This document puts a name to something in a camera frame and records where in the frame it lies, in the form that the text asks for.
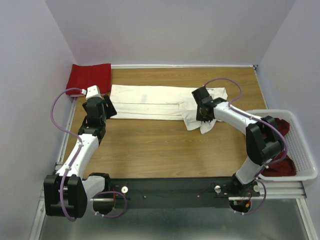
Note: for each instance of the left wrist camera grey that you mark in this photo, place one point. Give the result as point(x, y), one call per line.
point(93, 92)

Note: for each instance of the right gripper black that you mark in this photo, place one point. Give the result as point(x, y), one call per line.
point(198, 117)

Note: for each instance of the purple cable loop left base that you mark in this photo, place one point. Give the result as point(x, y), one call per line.
point(110, 204)

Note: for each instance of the white plastic laundry basket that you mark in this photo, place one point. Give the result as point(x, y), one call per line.
point(298, 151)

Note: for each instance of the folded red t-shirt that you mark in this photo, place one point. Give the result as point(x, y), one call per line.
point(83, 77)

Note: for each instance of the aluminium rail left side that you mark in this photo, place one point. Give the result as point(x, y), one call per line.
point(63, 146)

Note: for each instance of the aluminium front frame rail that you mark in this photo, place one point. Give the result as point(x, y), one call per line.
point(75, 189)

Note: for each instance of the white rear table edge strip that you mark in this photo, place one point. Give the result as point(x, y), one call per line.
point(174, 66)

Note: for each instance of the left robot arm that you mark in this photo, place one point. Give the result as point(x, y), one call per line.
point(74, 166)

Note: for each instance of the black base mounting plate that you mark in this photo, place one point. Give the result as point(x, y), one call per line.
point(182, 192)

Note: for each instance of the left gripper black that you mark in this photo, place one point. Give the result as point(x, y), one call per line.
point(111, 109)

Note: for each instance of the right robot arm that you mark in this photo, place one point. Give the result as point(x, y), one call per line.
point(263, 140)

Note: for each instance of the white t-shirt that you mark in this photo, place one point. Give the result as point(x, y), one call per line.
point(169, 103)

